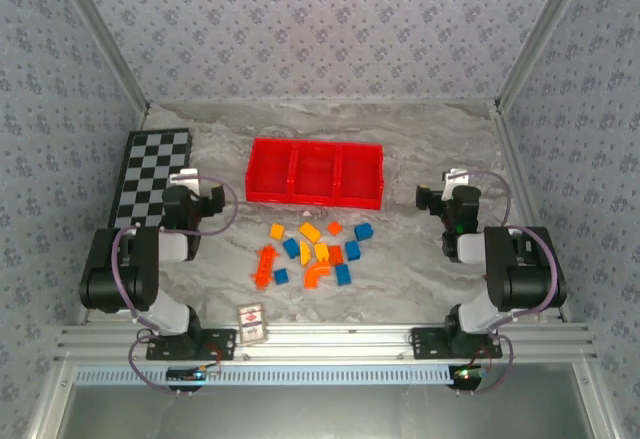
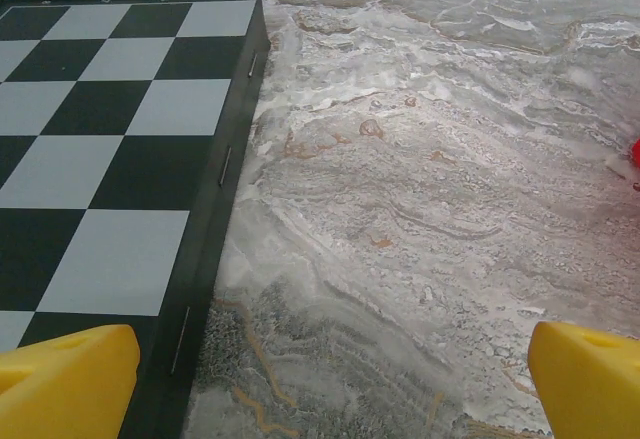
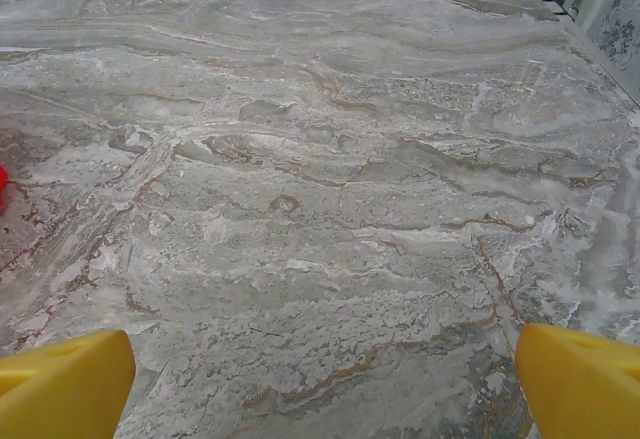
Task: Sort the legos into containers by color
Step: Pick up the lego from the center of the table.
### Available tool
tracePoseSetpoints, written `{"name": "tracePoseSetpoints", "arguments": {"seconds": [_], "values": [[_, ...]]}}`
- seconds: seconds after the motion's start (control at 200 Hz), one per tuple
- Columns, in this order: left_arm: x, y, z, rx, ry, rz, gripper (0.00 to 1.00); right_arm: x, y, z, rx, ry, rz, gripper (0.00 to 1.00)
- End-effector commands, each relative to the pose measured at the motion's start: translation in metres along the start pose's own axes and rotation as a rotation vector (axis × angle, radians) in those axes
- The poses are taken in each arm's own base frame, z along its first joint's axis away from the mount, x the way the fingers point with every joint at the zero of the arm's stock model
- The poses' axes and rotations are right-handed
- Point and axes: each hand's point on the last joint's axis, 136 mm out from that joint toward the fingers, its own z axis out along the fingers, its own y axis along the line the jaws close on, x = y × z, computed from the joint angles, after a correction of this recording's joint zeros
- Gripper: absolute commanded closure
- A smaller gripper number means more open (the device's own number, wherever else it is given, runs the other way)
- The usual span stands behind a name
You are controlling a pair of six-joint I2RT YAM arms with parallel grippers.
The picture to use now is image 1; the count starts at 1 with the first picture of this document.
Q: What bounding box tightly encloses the aluminium corner post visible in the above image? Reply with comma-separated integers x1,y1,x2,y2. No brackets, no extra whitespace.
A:
494,0,597,110
49,0,152,113

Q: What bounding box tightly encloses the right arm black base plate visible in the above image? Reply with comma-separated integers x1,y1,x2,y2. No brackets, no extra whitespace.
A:
410,326,503,360

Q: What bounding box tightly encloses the orange curved lego piece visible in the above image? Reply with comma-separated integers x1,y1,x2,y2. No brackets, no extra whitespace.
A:
302,261,332,290

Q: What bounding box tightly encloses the aluminium side rail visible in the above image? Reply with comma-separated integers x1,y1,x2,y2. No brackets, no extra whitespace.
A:
488,101,572,323

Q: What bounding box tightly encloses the orange spiked rod piece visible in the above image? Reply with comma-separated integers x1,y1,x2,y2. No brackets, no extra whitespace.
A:
251,243,279,291

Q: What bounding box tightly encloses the grey metal sheet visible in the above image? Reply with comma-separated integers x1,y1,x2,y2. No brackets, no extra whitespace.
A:
29,383,616,439

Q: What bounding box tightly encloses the left circuit board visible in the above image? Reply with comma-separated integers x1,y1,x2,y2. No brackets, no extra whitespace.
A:
166,366,221,384

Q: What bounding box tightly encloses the playing card box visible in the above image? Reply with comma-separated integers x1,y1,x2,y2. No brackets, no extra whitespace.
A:
236,302,270,346

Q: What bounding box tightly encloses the slotted grey cable duct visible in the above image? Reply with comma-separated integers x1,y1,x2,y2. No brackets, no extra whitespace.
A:
74,364,459,387

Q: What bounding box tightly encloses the aluminium front rail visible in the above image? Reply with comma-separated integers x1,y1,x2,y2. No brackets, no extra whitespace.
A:
54,322,599,364

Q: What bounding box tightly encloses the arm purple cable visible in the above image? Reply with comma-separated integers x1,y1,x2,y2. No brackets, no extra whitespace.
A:
113,174,240,400
449,168,564,398

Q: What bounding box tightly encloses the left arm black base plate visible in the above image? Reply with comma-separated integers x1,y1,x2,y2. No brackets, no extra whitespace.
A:
145,327,237,361

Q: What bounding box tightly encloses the black and grey chessboard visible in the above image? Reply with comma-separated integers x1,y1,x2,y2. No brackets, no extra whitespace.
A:
107,128,194,231

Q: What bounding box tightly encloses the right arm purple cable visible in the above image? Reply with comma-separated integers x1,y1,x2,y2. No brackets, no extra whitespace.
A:
449,168,564,398

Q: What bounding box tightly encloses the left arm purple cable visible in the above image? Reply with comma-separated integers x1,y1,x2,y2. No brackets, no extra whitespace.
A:
113,174,240,400

